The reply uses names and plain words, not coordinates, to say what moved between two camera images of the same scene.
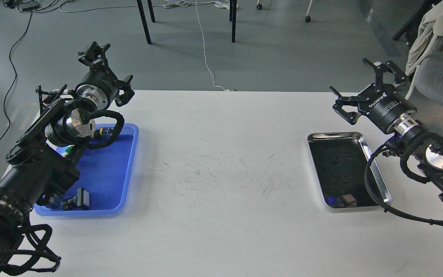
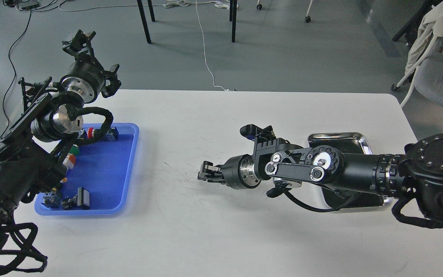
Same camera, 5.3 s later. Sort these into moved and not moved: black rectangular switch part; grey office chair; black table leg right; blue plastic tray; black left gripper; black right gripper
Moved: black right gripper; black left gripper
Not moved: blue plastic tray; black rectangular switch part; grey office chair; black table leg right
